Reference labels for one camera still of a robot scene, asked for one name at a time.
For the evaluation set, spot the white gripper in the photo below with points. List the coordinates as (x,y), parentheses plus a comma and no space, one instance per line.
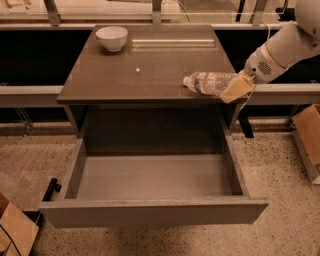
(258,67)

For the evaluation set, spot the clear plastic water bottle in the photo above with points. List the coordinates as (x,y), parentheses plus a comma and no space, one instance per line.
(208,83)

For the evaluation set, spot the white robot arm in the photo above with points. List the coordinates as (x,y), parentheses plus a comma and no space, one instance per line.
(293,43)

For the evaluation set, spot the grey cabinet with glossy top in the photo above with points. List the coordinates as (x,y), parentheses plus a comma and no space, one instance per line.
(134,102)

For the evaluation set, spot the open grey top drawer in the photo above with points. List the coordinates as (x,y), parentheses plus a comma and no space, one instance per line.
(153,167)

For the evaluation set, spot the black table leg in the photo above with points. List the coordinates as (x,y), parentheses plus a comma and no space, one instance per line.
(245,124)

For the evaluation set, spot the grey metal railing beam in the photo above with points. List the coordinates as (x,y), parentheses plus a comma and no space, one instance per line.
(264,94)

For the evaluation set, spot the cardboard box at right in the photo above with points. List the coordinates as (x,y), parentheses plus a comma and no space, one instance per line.
(307,138)

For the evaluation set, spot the cardboard box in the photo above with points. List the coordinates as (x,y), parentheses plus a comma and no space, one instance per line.
(17,231)
(307,138)

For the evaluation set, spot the white ceramic bowl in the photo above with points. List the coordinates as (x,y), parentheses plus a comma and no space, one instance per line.
(112,38)

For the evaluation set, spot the cardboard box at left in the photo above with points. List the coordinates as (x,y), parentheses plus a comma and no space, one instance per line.
(17,231)

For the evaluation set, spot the black floor bracket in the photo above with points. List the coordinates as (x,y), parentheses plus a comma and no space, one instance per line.
(53,186)

